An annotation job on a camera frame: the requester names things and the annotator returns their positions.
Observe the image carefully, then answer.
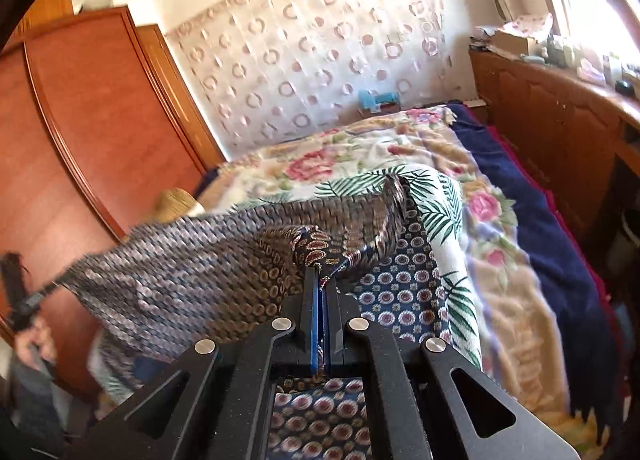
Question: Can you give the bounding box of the navy medallion patterned shirt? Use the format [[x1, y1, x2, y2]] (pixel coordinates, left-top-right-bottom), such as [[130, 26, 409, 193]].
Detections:
[[60, 175, 431, 459]]

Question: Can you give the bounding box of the person's left hand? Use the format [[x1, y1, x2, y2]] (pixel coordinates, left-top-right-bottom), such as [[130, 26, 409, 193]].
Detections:
[[14, 316, 58, 370]]

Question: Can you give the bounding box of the floral bed quilt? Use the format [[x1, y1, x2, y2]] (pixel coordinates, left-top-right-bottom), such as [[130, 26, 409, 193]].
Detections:
[[196, 103, 612, 456]]

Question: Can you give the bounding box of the palm leaf print sheet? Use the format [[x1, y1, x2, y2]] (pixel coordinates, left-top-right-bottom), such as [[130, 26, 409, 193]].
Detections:
[[244, 161, 484, 371]]

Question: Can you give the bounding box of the wooden louvered wardrobe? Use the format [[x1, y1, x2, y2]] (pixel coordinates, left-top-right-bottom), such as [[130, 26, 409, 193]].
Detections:
[[0, 0, 227, 401]]

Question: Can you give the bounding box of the navy blue blanket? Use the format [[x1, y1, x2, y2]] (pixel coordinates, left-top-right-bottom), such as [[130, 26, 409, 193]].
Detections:
[[447, 101, 623, 438]]

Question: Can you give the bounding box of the blue toy at bedhead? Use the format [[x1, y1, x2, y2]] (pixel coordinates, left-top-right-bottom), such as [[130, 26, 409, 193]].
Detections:
[[358, 90, 401, 115]]

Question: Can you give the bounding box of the wooden window-side cabinet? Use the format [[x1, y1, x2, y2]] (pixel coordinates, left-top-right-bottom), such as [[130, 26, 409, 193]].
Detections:
[[469, 49, 639, 245]]

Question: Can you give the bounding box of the circle patterned sheer curtain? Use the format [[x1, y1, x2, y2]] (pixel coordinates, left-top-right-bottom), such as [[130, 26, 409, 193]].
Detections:
[[166, 0, 450, 160]]

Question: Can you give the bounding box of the cardboard box on cabinet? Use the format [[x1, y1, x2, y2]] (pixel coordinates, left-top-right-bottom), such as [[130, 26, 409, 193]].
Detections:
[[490, 13, 553, 56]]

